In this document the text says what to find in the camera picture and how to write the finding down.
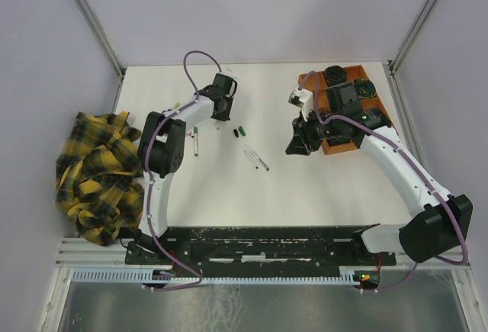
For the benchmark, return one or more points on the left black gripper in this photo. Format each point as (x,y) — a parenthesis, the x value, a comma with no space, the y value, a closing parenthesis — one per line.
(226,117)

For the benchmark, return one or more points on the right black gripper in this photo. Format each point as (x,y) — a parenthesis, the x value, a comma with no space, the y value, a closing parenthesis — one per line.
(303,129)

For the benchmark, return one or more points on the black marker pen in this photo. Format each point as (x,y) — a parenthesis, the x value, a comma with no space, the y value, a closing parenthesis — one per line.
(251,158)

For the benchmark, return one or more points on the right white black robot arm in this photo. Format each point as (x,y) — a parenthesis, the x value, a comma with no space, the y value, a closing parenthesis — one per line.
(439,220)

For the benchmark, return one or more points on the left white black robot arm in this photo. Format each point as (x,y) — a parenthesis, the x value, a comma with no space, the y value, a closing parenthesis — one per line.
(162,147)

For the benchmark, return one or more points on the orange compartment tray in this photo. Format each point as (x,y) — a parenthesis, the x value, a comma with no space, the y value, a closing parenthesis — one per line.
(340,108)

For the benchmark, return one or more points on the black rolled sock top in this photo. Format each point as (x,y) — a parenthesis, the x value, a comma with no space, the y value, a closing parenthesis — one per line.
(335,75)

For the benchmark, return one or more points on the green blue rolled sock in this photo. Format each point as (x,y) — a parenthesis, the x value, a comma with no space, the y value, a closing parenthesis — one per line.
(365,89)

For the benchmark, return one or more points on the yellow plaid cloth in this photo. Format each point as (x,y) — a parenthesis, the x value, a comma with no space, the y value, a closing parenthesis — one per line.
(97,176)

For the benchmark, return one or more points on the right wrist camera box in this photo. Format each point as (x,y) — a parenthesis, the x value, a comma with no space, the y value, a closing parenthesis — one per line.
(303,99)

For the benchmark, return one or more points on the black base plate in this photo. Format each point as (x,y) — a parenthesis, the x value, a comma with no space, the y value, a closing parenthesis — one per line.
(261,251)

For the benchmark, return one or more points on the left aluminium frame post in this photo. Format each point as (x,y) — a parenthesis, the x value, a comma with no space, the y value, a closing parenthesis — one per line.
(96,28)

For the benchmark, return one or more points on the aluminium frame post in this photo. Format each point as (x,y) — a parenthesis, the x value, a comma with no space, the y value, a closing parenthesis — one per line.
(428,6)
(96,28)

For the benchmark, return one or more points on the right aluminium frame post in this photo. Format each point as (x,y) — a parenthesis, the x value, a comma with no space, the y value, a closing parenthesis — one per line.
(428,6)

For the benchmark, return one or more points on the white cable duct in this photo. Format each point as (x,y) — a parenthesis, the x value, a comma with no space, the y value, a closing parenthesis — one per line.
(152,276)

